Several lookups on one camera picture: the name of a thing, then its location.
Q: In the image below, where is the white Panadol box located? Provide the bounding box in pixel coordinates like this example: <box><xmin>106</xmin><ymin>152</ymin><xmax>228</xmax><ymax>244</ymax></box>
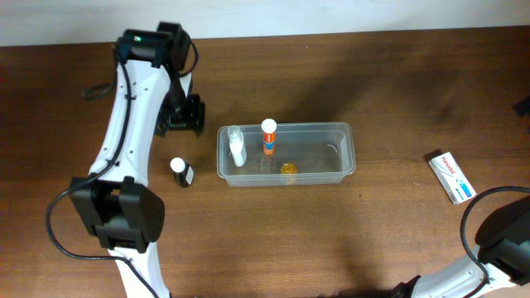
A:
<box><xmin>428</xmin><ymin>152</ymin><xmax>477</xmax><ymax>204</ymax></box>

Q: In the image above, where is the orange tube white cap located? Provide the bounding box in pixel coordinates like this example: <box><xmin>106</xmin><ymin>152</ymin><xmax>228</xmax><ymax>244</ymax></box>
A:
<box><xmin>261</xmin><ymin>118</ymin><xmax>277</xmax><ymax>155</ymax></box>

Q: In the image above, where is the small gold lid jar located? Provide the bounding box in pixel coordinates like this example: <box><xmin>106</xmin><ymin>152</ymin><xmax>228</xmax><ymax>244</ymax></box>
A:
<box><xmin>280</xmin><ymin>162</ymin><xmax>298</xmax><ymax>185</ymax></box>

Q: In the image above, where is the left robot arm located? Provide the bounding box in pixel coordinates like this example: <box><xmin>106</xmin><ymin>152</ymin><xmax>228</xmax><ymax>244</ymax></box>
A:
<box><xmin>70</xmin><ymin>22</ymin><xmax>205</xmax><ymax>297</ymax></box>

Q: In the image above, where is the white squeeze bottle clear cap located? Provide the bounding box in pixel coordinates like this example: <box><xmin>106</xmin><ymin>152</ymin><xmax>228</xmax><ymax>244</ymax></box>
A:
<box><xmin>227</xmin><ymin>125</ymin><xmax>247</xmax><ymax>167</ymax></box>

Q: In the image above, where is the clear plastic container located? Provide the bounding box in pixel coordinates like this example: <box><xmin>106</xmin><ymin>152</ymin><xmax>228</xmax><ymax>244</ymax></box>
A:
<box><xmin>217</xmin><ymin>123</ymin><xmax>356</xmax><ymax>186</ymax></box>

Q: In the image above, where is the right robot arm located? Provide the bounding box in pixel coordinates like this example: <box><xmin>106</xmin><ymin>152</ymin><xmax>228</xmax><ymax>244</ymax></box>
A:
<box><xmin>390</xmin><ymin>196</ymin><xmax>529</xmax><ymax>298</ymax></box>

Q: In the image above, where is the dark bottle white cap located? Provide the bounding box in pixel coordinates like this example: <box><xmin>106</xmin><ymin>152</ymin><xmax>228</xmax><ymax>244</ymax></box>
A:
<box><xmin>170</xmin><ymin>157</ymin><xmax>195</xmax><ymax>188</ymax></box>

